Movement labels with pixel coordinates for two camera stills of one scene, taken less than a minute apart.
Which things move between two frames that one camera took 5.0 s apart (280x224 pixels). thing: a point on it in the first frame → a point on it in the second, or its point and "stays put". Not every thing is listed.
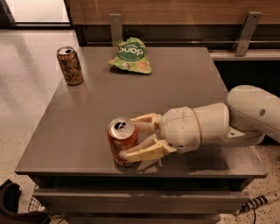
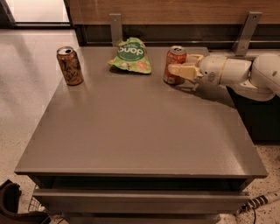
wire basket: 35,206 stays put
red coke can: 122,135 → 177,54
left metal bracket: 116,28 stays put
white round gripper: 180,129 → 213,70
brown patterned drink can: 71,66 stays put
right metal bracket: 245,36 stays put
